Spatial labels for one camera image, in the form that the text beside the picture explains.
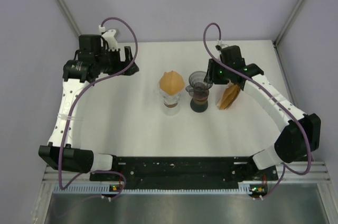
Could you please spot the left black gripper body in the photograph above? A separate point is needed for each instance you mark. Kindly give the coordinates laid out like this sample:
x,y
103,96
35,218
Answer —
x,y
109,61

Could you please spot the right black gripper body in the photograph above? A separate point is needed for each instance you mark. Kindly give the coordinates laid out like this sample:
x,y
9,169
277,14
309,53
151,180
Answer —
x,y
222,78

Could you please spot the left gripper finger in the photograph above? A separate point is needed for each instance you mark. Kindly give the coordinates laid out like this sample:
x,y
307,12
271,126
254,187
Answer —
x,y
130,71
128,53

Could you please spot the grey plastic dripper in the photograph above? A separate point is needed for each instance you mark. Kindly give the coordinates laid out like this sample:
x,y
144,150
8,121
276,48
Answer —
x,y
198,83

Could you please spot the red-topped dark flask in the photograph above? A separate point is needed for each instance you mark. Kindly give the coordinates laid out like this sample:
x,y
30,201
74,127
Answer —
x,y
199,101

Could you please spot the single brown coffee filter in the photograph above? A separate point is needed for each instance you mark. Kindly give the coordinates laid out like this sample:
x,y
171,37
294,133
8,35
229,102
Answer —
x,y
171,83

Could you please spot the clear glass dripper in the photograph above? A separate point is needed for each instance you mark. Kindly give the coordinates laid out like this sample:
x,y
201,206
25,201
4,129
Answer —
x,y
169,99

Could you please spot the glass beaker with brown band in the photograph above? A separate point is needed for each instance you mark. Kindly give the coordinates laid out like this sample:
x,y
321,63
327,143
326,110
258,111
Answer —
x,y
170,110

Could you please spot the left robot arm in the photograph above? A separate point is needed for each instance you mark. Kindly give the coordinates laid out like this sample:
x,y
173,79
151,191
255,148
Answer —
x,y
63,150

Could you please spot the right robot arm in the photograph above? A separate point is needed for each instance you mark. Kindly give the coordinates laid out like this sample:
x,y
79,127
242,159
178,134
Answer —
x,y
299,132

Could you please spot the brown coffee filter stack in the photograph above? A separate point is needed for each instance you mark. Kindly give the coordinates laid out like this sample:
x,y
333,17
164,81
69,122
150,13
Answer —
x,y
229,96

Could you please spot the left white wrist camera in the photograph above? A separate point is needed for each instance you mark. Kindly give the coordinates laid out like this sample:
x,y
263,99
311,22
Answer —
x,y
110,37

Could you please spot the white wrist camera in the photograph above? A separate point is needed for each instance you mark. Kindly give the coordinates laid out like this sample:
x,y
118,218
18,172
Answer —
x,y
110,37
221,44

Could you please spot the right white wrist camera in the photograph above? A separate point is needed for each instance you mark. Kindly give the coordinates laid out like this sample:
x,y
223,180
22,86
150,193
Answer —
x,y
221,44

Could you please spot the right aluminium frame post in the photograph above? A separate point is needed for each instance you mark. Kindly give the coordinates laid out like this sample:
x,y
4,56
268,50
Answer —
x,y
289,22

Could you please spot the aluminium frame post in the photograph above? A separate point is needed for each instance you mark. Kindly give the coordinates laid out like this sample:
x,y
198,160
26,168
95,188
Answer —
x,y
69,18
289,22

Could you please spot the left aluminium frame post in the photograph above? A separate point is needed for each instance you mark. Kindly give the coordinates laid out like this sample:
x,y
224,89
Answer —
x,y
69,18

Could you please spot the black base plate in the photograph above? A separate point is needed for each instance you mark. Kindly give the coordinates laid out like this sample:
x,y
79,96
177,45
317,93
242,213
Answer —
x,y
181,184

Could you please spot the aluminium front rail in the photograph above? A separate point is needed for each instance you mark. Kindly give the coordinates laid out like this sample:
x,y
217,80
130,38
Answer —
x,y
233,173

